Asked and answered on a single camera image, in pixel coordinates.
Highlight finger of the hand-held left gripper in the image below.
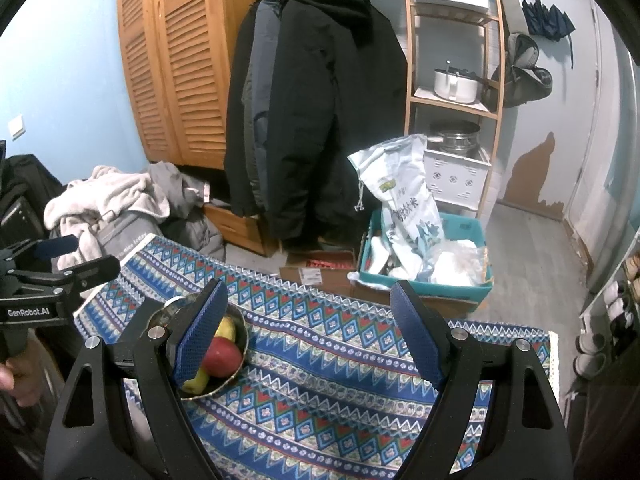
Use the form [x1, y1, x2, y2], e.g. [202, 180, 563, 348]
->
[0, 236, 81, 273]
[7, 255, 122, 291]

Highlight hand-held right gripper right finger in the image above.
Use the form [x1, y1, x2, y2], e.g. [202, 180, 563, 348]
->
[389, 280, 573, 480]

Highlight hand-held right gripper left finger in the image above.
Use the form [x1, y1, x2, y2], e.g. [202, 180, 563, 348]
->
[44, 279, 230, 480]

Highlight bright red apple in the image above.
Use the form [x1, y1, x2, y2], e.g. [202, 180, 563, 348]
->
[201, 337, 244, 378]

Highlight dark green glass plate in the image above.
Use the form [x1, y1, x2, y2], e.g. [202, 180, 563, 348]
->
[145, 296, 249, 401]

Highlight person's left hand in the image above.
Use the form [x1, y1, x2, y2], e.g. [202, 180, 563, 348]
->
[0, 342, 48, 408]

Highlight teal plastic crate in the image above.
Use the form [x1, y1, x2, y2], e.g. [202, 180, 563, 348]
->
[347, 209, 495, 306]

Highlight black bag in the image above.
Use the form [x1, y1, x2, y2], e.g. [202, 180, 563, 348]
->
[0, 155, 66, 261]

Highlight beige towel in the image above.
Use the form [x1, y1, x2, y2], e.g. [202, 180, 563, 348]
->
[44, 165, 171, 273]

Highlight clear plastic bags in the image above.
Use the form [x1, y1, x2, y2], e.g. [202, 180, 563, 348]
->
[430, 239, 491, 286]

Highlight blue patterned tablecloth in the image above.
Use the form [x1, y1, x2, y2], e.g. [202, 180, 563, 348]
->
[74, 235, 560, 480]

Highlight open cardboard box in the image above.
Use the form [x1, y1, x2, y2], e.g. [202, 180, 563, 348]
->
[279, 249, 357, 293]

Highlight wooden drawer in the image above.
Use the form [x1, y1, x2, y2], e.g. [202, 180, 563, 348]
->
[202, 202, 278, 257]

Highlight white rice bag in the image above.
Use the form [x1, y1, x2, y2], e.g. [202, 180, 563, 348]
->
[347, 133, 446, 281]

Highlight white plastic basket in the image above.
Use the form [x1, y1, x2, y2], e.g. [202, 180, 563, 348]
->
[422, 145, 492, 211]

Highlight shoe rack with shoes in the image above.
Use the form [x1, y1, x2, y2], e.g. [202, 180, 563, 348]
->
[575, 250, 640, 378]

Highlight steel steamer pot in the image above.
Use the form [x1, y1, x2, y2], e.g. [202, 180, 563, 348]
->
[430, 121, 482, 153]

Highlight dark grey jacket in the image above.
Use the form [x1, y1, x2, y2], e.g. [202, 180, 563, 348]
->
[223, 0, 286, 218]

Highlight wooden louvered wardrobe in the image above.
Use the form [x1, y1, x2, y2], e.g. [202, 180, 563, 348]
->
[116, 0, 273, 171]

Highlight black hooded coat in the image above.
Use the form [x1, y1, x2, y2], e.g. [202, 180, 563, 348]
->
[263, 0, 408, 253]

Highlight white cooking pot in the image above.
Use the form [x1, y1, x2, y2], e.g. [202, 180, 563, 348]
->
[433, 60, 493, 102]

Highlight wooden shelf rack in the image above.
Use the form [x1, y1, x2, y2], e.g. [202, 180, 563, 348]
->
[402, 0, 506, 221]

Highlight grey backpack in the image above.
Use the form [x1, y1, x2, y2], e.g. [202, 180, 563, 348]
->
[492, 32, 553, 108]

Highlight pale blue door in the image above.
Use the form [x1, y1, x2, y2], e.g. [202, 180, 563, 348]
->
[565, 0, 621, 241]

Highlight dark blue umbrella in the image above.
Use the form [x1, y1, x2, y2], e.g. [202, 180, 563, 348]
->
[521, 0, 576, 68]

